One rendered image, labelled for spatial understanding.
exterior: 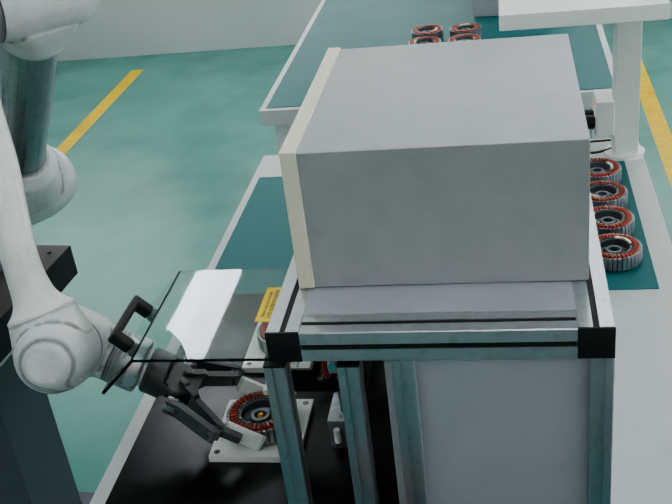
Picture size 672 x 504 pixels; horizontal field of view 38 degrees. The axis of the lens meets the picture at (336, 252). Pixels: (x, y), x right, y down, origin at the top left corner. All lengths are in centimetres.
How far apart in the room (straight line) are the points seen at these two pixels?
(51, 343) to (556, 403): 69
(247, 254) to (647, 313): 89
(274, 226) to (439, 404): 112
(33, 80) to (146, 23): 474
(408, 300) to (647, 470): 50
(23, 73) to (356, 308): 82
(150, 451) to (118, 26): 515
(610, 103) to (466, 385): 132
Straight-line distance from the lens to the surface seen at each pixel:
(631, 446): 163
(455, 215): 128
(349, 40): 369
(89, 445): 304
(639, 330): 190
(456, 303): 129
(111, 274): 391
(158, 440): 171
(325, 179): 127
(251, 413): 165
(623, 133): 255
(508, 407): 132
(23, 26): 170
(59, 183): 218
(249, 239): 231
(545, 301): 129
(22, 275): 148
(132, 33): 663
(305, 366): 154
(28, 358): 142
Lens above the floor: 180
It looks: 29 degrees down
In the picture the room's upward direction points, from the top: 7 degrees counter-clockwise
